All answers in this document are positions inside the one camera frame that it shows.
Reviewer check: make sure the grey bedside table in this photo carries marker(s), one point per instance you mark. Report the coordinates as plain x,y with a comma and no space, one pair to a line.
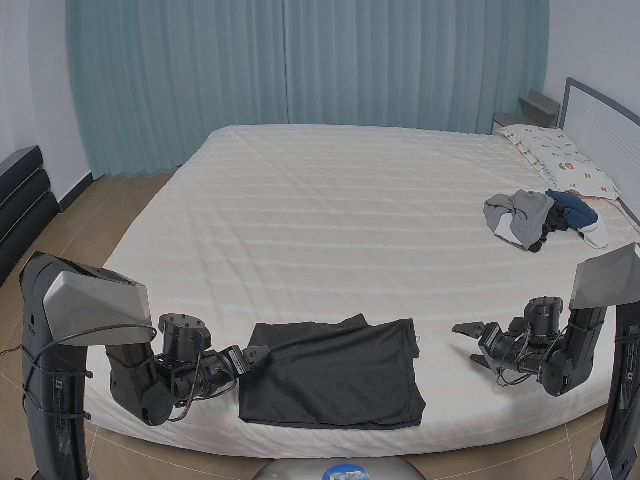
535,110

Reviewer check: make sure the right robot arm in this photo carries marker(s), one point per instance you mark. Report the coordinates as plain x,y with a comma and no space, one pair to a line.
595,328

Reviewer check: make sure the white printed pillow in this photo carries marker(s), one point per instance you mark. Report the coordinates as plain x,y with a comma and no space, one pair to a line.
560,160

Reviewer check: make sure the black chest of drawers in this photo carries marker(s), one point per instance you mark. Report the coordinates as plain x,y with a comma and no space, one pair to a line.
25,203

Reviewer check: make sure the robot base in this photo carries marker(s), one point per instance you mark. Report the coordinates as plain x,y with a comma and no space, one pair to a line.
330,470

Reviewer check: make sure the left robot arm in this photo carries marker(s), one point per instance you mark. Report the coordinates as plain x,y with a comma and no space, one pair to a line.
65,348

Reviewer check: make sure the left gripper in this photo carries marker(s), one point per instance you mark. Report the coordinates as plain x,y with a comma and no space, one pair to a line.
212,375

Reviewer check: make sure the black T-shirt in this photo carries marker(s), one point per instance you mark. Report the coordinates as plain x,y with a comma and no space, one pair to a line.
330,378

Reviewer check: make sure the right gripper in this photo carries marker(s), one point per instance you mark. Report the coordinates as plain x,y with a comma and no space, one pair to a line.
505,350

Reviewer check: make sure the bed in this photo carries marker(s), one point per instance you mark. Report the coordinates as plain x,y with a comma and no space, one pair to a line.
325,218

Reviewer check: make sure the pile of clothes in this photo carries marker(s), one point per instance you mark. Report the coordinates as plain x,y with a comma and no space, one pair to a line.
540,218

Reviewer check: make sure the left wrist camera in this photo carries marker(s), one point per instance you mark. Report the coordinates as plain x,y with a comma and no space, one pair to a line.
239,359

